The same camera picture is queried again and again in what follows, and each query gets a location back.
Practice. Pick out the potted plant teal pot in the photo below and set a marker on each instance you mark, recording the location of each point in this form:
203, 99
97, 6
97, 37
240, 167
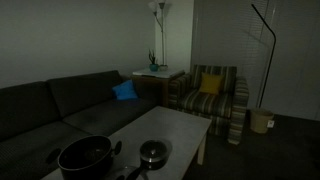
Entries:
153, 66

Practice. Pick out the black pot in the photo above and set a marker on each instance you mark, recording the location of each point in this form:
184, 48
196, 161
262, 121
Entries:
85, 160

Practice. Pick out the wooden side table white top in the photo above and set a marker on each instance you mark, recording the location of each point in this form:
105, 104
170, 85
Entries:
156, 78

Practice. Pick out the blue throw pillow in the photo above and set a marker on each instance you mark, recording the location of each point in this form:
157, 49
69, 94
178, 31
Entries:
125, 91

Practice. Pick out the striped armchair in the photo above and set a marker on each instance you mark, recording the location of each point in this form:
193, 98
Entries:
206, 103

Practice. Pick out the white floor lamp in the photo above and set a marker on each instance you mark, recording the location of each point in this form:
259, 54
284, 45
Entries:
162, 40

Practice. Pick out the yellow throw pillow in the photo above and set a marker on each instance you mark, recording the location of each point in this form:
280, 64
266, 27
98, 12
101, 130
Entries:
211, 83

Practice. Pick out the dark grey sofa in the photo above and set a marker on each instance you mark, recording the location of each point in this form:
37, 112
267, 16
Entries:
86, 96

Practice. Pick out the window blinds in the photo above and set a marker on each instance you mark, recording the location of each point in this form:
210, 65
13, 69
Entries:
233, 40

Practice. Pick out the beige waste basket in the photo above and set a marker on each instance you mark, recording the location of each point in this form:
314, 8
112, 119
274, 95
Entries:
260, 120

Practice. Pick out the thin black floor lamp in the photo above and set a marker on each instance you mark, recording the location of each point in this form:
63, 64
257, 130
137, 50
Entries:
270, 56

